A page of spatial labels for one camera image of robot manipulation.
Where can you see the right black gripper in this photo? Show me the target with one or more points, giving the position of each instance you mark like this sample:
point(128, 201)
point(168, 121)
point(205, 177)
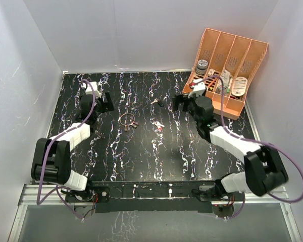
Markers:
point(180, 99)

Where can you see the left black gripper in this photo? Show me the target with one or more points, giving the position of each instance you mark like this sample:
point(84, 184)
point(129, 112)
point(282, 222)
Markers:
point(106, 106)

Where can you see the silver metal keyring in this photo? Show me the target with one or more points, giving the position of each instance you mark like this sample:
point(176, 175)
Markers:
point(126, 119)

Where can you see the bunch of small keys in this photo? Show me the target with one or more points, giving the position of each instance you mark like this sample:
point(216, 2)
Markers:
point(133, 125)

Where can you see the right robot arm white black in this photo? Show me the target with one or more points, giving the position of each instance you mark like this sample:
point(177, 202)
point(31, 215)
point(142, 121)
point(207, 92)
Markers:
point(263, 167)

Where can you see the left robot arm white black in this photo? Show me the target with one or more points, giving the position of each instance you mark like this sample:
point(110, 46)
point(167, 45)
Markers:
point(52, 156)

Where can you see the grey round jar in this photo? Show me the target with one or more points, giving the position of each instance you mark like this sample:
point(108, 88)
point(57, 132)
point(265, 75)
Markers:
point(201, 67)

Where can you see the small white card box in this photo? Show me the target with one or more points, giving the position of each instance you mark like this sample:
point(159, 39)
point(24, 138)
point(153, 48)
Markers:
point(211, 72)

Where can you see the grey green small box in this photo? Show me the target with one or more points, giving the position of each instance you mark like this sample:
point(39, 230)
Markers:
point(222, 89)

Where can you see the black marble pattern mat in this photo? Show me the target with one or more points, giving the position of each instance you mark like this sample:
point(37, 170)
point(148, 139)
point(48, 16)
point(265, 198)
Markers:
point(145, 153)

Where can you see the white paper packets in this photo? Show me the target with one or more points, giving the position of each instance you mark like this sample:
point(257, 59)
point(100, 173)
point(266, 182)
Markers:
point(226, 77)

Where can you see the orange plastic file organizer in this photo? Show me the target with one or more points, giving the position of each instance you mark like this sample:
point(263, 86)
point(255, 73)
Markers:
point(228, 64)

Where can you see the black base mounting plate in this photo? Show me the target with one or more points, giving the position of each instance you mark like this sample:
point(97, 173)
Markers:
point(158, 196)

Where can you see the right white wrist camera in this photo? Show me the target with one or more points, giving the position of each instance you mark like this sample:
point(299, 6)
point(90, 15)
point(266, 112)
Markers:
point(198, 88)

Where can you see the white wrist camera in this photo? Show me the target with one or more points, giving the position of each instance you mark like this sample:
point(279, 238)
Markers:
point(91, 89)
point(198, 88)

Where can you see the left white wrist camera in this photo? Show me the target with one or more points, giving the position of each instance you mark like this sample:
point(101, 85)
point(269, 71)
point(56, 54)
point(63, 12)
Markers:
point(91, 89)

